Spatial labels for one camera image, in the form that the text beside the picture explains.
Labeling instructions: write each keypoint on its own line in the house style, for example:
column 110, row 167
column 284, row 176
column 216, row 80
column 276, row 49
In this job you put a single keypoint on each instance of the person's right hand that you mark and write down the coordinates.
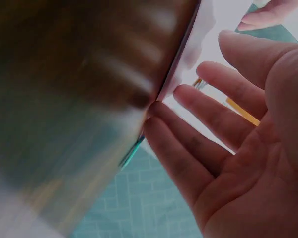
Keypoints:
column 263, row 161

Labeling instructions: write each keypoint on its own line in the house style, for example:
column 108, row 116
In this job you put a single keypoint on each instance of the person's left hand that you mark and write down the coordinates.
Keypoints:
column 265, row 15

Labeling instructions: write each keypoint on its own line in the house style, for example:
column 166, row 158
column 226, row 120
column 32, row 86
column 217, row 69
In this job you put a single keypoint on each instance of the person's left fingers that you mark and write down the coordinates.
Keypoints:
column 263, row 16

